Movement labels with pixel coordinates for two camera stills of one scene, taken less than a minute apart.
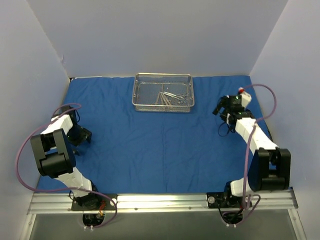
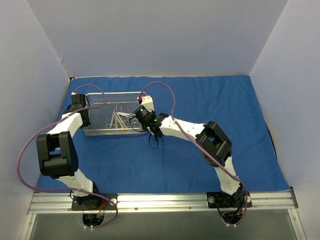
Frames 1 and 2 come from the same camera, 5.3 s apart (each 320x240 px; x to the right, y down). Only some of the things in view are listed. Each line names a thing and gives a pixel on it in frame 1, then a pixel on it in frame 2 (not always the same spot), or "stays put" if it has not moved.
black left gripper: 83,134 -> 84,120
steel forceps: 171,95 -> 126,114
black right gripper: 221,107 -> 136,116
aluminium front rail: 276,201 stays put
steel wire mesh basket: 160,92 -> 113,114
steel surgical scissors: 175,96 -> 112,125
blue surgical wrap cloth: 130,152 stays put
